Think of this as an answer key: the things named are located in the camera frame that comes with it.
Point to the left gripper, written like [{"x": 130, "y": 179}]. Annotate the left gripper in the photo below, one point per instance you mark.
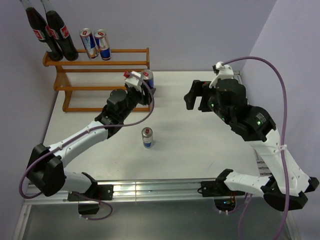
[{"x": 145, "y": 99}]

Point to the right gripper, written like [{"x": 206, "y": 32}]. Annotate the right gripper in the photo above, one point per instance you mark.
[{"x": 198, "y": 86}]

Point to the energy drink can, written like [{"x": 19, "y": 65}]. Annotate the energy drink can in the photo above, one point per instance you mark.
[
  {"x": 147, "y": 137},
  {"x": 148, "y": 76},
  {"x": 102, "y": 43},
  {"x": 89, "y": 43}
]

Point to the cola bottle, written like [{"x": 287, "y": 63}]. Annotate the cola bottle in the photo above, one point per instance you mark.
[
  {"x": 60, "y": 31},
  {"x": 42, "y": 31}
]

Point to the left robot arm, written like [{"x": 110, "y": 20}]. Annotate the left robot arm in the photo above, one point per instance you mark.
[{"x": 46, "y": 164}]

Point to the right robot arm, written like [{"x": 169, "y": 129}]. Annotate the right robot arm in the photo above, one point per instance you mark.
[{"x": 228, "y": 100}]

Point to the wooden two-tier shelf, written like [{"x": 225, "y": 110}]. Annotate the wooden two-tier shelf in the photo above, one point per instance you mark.
[{"x": 94, "y": 75}]

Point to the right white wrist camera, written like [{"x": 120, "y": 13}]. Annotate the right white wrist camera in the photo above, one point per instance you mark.
[{"x": 221, "y": 72}]

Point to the aluminium rail frame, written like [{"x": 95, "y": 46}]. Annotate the aluminium rail frame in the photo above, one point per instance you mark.
[{"x": 188, "y": 147}]

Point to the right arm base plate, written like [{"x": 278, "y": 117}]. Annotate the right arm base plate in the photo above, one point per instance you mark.
[{"x": 213, "y": 188}]

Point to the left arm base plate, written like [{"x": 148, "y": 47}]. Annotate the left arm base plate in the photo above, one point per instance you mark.
[{"x": 102, "y": 192}]

